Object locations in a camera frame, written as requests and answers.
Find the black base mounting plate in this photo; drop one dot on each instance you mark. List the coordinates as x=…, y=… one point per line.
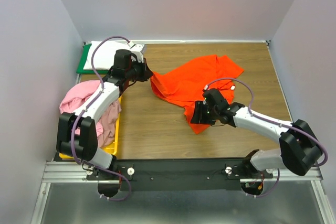
x=180, y=175

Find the orange t-shirt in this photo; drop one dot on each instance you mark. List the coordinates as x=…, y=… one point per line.
x=184, y=85

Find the aluminium frame rail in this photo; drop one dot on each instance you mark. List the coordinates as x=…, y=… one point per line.
x=66, y=196

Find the pink crumpled t-shirt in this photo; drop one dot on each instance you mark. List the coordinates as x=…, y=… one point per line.
x=78, y=95

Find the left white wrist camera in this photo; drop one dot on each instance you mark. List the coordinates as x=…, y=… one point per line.
x=138, y=49

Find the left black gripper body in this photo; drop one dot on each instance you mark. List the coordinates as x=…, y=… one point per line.
x=138, y=70

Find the mauve crumpled t-shirt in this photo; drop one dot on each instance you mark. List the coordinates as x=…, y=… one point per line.
x=106, y=128

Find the yellow plastic bin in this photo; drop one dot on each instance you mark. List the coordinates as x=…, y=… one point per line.
x=113, y=146

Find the white folded t-shirt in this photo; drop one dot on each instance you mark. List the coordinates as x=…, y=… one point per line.
x=104, y=56

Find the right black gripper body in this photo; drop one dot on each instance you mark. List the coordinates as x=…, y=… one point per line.
x=212, y=111

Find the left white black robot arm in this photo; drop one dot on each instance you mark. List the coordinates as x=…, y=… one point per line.
x=77, y=135

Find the green folded t-shirt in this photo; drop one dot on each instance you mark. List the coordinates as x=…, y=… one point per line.
x=82, y=61

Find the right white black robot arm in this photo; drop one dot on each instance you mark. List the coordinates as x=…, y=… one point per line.
x=298, y=149

